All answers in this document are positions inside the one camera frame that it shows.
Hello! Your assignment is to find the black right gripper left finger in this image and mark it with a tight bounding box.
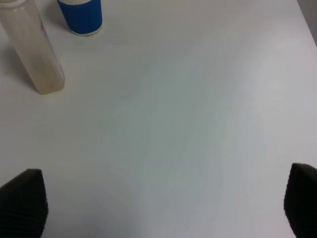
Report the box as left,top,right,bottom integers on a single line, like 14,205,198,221
0,169,49,238

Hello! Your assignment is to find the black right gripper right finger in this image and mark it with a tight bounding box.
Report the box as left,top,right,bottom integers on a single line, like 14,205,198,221
284,163,317,238

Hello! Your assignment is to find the clear plastic drink bottle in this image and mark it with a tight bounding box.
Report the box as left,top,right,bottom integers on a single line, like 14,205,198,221
0,0,65,95

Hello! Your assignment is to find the blue white paper cup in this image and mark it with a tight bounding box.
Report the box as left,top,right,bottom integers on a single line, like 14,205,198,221
57,0,103,36

